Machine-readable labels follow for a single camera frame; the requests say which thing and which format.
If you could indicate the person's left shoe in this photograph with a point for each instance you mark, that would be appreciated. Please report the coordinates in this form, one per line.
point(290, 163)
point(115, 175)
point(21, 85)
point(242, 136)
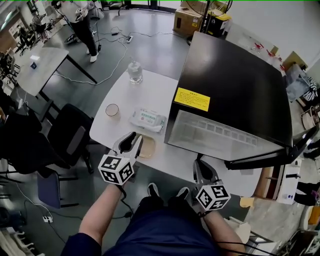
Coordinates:
point(153, 190)

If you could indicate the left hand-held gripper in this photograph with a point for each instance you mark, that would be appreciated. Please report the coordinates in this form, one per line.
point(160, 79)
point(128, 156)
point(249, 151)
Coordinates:
point(115, 170)

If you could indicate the white wet wipes pack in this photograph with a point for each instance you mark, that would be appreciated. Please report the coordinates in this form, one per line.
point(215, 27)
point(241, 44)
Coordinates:
point(147, 119)

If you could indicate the group of clear plastic jugs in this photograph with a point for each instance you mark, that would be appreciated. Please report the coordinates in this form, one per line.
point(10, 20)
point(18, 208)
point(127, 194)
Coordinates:
point(267, 51)

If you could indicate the black mini fridge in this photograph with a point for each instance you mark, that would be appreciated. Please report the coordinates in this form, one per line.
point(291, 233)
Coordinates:
point(232, 95)

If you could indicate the brown cardboard box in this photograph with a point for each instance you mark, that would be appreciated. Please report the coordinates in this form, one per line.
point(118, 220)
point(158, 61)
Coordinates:
point(187, 22)

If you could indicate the black office chair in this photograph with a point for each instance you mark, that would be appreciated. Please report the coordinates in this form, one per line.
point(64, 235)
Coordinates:
point(72, 135)

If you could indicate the person's shoe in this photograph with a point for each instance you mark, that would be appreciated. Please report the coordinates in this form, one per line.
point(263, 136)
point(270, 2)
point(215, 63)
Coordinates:
point(183, 193)
point(153, 190)

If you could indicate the cream waste bin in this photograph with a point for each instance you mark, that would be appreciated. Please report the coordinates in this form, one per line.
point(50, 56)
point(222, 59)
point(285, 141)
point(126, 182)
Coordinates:
point(238, 228)

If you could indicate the black yellow machine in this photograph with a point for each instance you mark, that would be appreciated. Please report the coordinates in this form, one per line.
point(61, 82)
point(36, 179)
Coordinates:
point(217, 22)

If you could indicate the wooden shelf unit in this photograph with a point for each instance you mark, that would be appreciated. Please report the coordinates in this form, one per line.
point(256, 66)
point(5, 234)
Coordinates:
point(266, 182)

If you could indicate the blue metal chair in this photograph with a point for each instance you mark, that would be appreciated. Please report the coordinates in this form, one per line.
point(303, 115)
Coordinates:
point(50, 190)

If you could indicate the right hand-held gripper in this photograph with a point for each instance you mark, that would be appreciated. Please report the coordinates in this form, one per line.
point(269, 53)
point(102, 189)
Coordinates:
point(212, 197)

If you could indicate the brown paper tray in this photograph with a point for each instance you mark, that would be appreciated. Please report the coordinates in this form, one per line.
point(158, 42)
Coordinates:
point(148, 147)

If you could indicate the person's dark blue clothing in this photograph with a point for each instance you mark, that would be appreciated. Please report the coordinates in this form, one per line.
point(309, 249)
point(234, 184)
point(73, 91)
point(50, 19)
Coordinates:
point(162, 232)

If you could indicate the striped black white fabric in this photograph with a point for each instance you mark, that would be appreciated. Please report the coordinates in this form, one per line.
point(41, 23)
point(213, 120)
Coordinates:
point(312, 88)

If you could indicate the yellow paper scrap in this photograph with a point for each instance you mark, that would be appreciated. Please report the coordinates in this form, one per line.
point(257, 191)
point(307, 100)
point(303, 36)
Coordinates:
point(246, 202)

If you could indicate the person's right shoe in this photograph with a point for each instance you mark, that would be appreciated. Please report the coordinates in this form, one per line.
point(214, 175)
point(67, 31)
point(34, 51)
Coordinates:
point(183, 193)

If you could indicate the person's right forearm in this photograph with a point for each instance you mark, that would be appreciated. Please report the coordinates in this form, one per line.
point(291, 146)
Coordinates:
point(220, 230)

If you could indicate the white power strip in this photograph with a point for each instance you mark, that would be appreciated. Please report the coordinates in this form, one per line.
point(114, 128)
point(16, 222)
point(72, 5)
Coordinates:
point(128, 39)

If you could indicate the white floor socket strip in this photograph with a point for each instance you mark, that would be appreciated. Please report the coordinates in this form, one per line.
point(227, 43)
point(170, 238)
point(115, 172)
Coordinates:
point(48, 218)

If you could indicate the clear plastic cup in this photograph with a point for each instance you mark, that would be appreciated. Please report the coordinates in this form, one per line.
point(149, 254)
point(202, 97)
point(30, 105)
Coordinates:
point(112, 111)

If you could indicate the grey side table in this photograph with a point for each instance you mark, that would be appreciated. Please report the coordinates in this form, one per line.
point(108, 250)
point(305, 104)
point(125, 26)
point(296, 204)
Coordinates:
point(42, 67)

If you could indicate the person's left forearm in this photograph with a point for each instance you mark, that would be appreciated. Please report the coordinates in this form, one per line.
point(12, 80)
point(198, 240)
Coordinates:
point(102, 212)

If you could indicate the yellow warning sticker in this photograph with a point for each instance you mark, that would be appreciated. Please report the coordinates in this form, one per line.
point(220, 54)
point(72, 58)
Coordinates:
point(192, 99)

